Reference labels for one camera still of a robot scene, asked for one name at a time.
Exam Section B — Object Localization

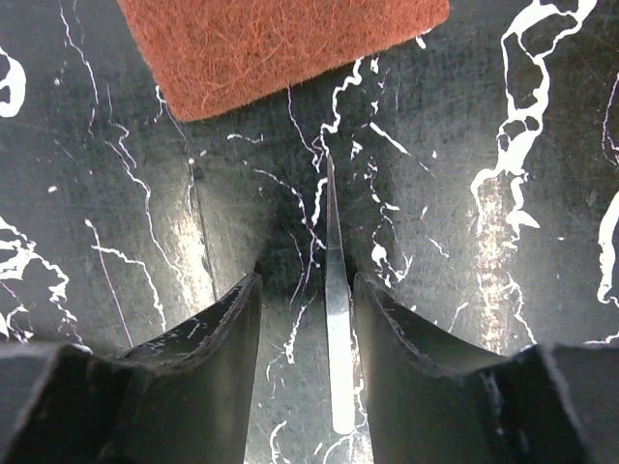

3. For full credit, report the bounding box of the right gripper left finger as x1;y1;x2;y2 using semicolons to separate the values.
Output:
1;273;262;463

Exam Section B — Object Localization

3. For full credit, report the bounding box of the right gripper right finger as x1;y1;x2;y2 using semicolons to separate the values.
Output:
353;275;618;463

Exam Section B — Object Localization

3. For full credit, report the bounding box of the brown scouring pad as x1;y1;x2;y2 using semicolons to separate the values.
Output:
119;0;450;122

